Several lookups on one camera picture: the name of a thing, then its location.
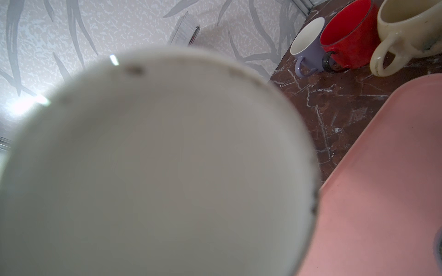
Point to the red mug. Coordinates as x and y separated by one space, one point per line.
350 38

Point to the lavender purple mug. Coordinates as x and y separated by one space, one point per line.
307 50

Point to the white mug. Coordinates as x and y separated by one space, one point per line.
172 162

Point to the pink plastic tray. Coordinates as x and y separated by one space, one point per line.
381 209

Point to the beige speckled round mug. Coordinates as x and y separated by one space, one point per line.
407 30

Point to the clear plastic wall shelf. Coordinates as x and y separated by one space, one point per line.
185 31

